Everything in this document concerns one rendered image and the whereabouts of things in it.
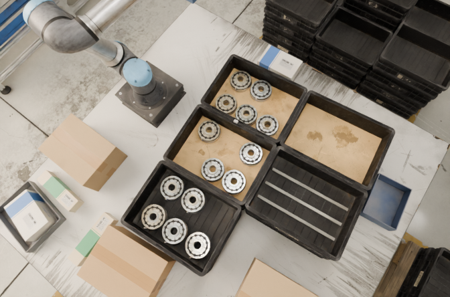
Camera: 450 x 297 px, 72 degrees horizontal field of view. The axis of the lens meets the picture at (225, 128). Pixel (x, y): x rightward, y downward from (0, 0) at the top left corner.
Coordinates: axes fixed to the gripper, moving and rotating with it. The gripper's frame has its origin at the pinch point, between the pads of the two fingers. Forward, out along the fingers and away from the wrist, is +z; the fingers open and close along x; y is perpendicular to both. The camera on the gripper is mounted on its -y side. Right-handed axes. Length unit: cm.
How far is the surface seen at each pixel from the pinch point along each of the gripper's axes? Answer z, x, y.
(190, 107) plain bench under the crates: 37, -37, 27
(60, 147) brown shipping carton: 14, -90, -1
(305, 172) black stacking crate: 25, -32, 94
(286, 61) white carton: 35, 12, 55
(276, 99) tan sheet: 28, -10, 64
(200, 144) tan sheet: 22, -50, 49
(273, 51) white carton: 35, 13, 46
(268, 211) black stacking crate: 22, -55, 91
